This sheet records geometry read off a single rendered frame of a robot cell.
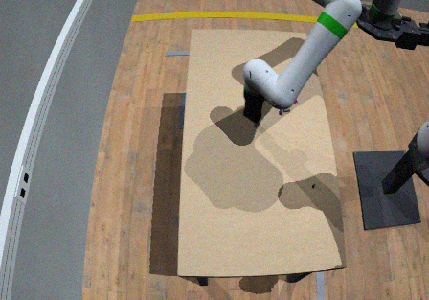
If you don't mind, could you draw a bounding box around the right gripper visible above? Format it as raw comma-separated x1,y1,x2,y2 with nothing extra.
243,90,267,123

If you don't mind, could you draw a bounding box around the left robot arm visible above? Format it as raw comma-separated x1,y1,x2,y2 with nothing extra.
417,121,429,165

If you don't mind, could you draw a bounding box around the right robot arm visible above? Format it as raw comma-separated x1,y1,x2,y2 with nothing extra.
242,0,411,110

